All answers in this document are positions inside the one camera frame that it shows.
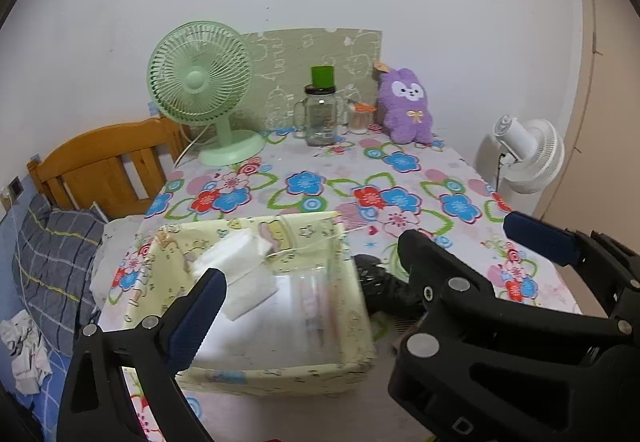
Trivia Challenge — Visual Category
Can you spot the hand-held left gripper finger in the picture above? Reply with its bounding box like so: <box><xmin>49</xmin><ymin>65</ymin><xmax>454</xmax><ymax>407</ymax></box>
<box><xmin>56</xmin><ymin>267</ymin><xmax>227</xmax><ymax>442</ymax></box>

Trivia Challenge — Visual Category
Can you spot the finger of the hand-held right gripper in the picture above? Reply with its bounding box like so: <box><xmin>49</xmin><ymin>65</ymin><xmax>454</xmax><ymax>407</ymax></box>
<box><xmin>389</xmin><ymin>229</ymin><xmax>640</xmax><ymax>442</ymax></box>
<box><xmin>502</xmin><ymin>211</ymin><xmax>640</xmax><ymax>293</ymax></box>

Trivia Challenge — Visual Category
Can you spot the black plastic bag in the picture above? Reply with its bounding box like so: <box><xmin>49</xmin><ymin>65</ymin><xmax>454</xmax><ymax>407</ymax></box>
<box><xmin>352</xmin><ymin>255</ymin><xmax>426</xmax><ymax>314</ymax></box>

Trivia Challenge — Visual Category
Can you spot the white tissue pack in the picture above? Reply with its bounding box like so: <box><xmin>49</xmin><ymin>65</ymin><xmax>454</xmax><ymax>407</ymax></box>
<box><xmin>192</xmin><ymin>228</ymin><xmax>280</xmax><ymax>321</ymax></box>

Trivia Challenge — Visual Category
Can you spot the yellow fabric storage basket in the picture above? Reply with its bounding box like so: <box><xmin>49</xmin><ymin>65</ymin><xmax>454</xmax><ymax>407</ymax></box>
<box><xmin>122</xmin><ymin>211</ymin><xmax>377</xmax><ymax>395</ymax></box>

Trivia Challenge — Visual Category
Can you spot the white floor fan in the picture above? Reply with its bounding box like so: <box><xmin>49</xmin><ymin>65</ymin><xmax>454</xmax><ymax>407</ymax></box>
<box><xmin>475</xmin><ymin>115</ymin><xmax>566</xmax><ymax>195</ymax></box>

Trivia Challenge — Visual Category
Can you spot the white bedding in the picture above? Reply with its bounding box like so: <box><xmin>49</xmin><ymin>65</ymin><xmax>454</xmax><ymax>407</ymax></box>
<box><xmin>89</xmin><ymin>216</ymin><xmax>147</xmax><ymax>305</ymax></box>

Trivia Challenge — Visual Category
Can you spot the floral tablecloth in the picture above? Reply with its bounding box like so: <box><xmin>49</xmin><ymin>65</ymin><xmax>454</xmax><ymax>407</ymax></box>
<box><xmin>95</xmin><ymin>125</ymin><xmax>581</xmax><ymax>442</ymax></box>

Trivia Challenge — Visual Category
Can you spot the purple plush rabbit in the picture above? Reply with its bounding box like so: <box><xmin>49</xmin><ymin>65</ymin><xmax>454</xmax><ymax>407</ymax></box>
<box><xmin>374</xmin><ymin>62</ymin><xmax>435</xmax><ymax>145</ymax></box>

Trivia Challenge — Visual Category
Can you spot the grey plaid pillow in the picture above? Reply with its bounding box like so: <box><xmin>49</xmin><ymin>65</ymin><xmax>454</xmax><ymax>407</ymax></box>
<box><xmin>12</xmin><ymin>195</ymin><xmax>108</xmax><ymax>355</ymax></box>

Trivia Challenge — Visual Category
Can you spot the cotton swab jar orange lid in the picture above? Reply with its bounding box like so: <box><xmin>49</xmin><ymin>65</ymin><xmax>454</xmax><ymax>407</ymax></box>
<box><xmin>347</xmin><ymin>102</ymin><xmax>376</xmax><ymax>135</ymax></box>

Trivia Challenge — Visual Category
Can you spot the beige wooden cabinet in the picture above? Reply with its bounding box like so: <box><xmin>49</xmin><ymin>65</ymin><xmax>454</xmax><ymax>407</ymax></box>
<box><xmin>530</xmin><ymin>0</ymin><xmax>640</xmax><ymax>235</ymax></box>

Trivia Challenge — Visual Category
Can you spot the white crumpled cloth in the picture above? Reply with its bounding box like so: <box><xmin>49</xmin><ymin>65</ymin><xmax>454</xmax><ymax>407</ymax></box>
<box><xmin>0</xmin><ymin>309</ymin><xmax>53</xmax><ymax>395</ymax></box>

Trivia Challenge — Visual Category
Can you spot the blue bedsheet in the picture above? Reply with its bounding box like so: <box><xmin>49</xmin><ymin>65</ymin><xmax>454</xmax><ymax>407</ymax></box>
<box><xmin>0</xmin><ymin>207</ymin><xmax>71</xmax><ymax>442</ymax></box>

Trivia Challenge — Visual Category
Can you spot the glass jar with green cap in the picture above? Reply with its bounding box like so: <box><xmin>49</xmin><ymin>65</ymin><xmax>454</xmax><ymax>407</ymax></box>
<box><xmin>295</xmin><ymin>66</ymin><xmax>348</xmax><ymax>146</ymax></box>

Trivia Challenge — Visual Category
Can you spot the wooden bed headboard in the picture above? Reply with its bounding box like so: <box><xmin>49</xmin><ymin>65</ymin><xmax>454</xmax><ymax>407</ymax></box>
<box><xmin>27</xmin><ymin>117</ymin><xmax>191</xmax><ymax>223</ymax></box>

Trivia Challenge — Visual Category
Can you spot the green desk fan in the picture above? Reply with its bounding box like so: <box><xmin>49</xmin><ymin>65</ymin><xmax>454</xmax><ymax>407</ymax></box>
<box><xmin>146</xmin><ymin>21</ymin><xmax>266</xmax><ymax>167</ymax></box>

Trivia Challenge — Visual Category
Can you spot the green patterned board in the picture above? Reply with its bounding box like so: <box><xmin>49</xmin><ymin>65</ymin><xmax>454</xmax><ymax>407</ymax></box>
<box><xmin>242</xmin><ymin>27</ymin><xmax>383</xmax><ymax>133</ymax></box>

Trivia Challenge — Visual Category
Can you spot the white fan cable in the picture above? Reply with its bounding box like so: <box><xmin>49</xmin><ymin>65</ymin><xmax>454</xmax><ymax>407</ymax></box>
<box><xmin>172</xmin><ymin>126</ymin><xmax>207</xmax><ymax>168</ymax></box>

